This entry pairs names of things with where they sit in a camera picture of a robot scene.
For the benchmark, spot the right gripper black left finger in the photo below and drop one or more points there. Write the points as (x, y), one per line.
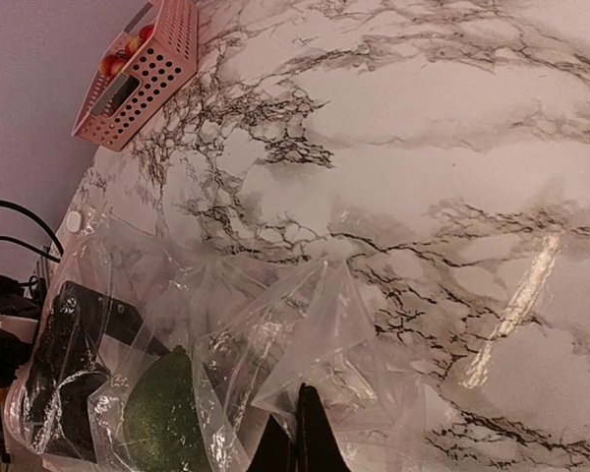
(275, 452)

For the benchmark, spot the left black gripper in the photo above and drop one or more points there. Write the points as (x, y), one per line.
(64, 372)

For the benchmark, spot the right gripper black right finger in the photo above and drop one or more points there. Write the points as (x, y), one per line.
(317, 448)

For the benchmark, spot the clear zip top bag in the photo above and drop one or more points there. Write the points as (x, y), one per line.
(254, 331)

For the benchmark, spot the green fake leafy vegetable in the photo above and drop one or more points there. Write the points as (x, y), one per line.
(161, 427)

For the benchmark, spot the pink plastic basket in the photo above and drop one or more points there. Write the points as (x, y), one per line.
(115, 109)

